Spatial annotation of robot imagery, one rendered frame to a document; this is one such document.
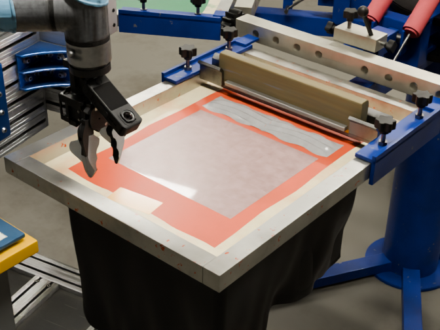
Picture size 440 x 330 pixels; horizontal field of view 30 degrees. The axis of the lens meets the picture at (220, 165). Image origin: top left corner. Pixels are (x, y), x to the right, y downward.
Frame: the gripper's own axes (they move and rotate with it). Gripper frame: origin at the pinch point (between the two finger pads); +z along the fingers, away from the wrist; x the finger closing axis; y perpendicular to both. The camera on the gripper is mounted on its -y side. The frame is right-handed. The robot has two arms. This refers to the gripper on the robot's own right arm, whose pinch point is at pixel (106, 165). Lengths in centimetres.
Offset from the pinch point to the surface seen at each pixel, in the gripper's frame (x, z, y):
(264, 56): -74, 10, 20
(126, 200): -7.0, 12.6, 2.9
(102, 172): -11.1, 12.6, 14.2
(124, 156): -18.8, 12.6, 15.5
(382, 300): -118, 109, -2
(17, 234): 15.3, 10.9, 8.4
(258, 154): -38.4, 13.0, -5.8
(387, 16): -107, 4, 3
